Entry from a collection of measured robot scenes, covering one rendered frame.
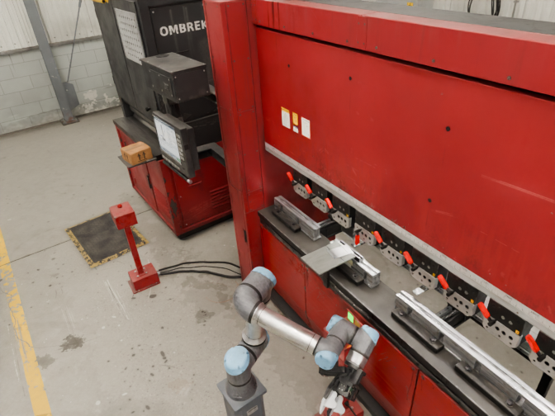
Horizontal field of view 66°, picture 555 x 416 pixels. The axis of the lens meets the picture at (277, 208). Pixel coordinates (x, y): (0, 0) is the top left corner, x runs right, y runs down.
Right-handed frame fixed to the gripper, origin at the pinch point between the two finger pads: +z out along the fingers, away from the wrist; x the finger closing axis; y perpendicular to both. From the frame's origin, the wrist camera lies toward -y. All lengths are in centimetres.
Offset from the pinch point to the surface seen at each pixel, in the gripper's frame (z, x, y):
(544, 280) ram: -76, 1, 50
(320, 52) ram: -139, -49, -63
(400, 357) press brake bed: -40, 64, -10
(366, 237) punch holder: -84, 27, -39
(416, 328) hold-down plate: -55, 54, -5
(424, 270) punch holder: -75, 25, -1
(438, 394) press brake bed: -33, 65, 13
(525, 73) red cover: -113, -57, 38
